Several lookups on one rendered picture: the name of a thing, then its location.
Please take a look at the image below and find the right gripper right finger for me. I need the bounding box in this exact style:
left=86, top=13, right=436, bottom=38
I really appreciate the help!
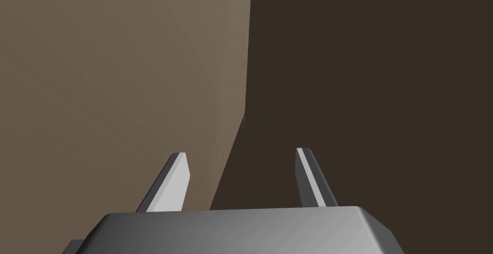
left=295, top=147, right=339, bottom=208

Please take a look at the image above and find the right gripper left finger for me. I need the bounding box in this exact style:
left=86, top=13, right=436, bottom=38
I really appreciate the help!
left=135, top=152, right=191, bottom=213

